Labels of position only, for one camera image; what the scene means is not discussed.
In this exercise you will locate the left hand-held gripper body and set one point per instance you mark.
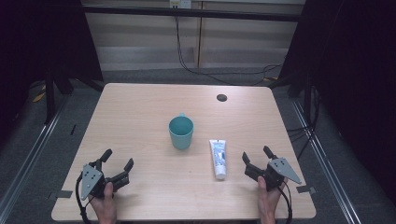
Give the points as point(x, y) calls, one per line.
point(92, 180)

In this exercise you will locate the black horizontal metal bar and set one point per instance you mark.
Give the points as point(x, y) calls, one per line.
point(186, 13)

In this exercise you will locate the teal plastic cup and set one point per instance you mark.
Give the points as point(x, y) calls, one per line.
point(181, 132)

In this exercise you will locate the person's left hand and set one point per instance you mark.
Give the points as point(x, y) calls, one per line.
point(105, 203)

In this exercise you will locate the white blue toothpaste tube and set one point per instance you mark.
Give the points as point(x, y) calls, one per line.
point(219, 158)

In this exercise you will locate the dark round table grommet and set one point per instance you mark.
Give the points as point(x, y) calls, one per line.
point(221, 97)

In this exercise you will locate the small black floor tape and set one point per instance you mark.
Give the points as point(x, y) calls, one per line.
point(73, 129)

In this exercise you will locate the yellow floor tape strip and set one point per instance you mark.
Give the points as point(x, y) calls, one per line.
point(39, 97)

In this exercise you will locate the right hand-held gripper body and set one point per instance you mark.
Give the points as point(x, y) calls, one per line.
point(281, 169)

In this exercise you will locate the grey tape piece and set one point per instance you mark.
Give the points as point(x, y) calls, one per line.
point(306, 189)
point(63, 194)

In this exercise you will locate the black curtain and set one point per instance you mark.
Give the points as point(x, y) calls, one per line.
point(358, 77)
point(37, 40)

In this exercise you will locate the person's right hand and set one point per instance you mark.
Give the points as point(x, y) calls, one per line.
point(267, 202)

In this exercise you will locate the black metal stand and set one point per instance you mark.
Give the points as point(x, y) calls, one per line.
point(49, 99)
point(308, 102)

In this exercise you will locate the silver floor rail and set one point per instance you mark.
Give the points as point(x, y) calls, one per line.
point(29, 155)
point(327, 168)

